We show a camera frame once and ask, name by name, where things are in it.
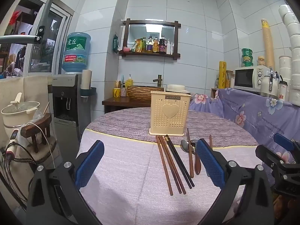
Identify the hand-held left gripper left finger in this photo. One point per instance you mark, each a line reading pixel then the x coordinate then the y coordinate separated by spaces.
pixel 89 163

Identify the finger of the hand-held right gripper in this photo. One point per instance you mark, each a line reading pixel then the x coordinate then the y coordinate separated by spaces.
pixel 267 154
pixel 284 142

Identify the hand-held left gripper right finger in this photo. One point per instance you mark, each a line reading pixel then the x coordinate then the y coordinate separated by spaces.
pixel 211 164

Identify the brown wooden spoon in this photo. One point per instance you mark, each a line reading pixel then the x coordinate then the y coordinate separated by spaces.
pixel 198 165

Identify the black chopstick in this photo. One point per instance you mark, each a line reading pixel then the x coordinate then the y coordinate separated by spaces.
pixel 179 164
pixel 181 160

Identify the beige plastic utensil holder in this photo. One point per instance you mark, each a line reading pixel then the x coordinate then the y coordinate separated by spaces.
pixel 170 112

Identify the purple tablecloth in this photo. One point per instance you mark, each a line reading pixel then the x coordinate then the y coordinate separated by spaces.
pixel 121 150

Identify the purple floral cloth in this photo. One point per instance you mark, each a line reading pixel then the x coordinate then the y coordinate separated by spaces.
pixel 248 117

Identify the white cup with red label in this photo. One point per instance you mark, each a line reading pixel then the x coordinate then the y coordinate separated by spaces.
pixel 282 91

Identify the white thermos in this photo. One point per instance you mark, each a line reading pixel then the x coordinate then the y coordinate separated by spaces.
pixel 267 86

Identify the small wooden stool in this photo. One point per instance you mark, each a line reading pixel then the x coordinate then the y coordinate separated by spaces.
pixel 37 127

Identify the grey water dispenser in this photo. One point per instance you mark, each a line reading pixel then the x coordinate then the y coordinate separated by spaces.
pixel 66 103

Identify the dark wooden counter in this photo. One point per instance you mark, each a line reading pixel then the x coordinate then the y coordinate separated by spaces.
pixel 121 103

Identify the small wooden box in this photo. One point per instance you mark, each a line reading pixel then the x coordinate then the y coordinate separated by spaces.
pixel 214 92

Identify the white microwave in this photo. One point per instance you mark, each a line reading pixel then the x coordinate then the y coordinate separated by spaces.
pixel 246 78

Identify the yellow cup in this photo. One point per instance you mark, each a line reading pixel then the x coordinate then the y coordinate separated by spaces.
pixel 117 92

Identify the small patterned cup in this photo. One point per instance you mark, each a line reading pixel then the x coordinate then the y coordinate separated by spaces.
pixel 123 92

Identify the paper cup dispenser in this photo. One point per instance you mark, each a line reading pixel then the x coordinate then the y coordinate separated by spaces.
pixel 86 82

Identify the white pot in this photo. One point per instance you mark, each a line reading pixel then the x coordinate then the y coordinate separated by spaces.
pixel 175 88

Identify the yellow lid jar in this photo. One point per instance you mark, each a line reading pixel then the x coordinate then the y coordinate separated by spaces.
pixel 261 61

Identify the white cooker with glass lid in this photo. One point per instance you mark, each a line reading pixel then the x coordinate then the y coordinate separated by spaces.
pixel 18 114

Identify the wicker wash basin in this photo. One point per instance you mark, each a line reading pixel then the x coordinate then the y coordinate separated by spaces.
pixel 143 93

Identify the yellow roll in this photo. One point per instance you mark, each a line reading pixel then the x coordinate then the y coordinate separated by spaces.
pixel 222 75

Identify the yellow soap bottle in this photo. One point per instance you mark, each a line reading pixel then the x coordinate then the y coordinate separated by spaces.
pixel 129 82

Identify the stack of white cups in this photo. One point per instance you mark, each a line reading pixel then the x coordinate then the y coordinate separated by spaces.
pixel 293 51

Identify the stack of green tubs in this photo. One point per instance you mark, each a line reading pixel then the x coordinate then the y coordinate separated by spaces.
pixel 247 57

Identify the tall stack of paper cups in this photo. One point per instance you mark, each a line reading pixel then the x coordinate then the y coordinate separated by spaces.
pixel 268 44

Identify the blue water bottle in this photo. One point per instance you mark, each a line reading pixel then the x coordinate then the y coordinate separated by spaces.
pixel 76 51

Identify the green hanging ornament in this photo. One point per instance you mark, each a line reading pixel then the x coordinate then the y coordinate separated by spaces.
pixel 115 43

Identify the small white bottle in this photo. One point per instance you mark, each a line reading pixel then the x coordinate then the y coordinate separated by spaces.
pixel 168 48

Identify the green yellow packet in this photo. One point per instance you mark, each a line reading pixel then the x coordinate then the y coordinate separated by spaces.
pixel 136 46

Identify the dark sauce bottle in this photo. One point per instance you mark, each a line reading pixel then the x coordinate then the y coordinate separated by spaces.
pixel 162 45

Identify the window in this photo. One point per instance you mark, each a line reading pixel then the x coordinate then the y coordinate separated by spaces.
pixel 54 39

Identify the amber bottle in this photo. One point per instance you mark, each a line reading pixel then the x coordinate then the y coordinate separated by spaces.
pixel 156 46

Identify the purple label bottle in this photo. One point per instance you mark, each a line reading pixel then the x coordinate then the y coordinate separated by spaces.
pixel 150 45

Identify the grey metal bar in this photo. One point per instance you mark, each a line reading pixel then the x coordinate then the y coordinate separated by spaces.
pixel 46 9

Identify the wooden wall shelf with mirror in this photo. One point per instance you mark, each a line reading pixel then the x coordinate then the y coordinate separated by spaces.
pixel 150 55

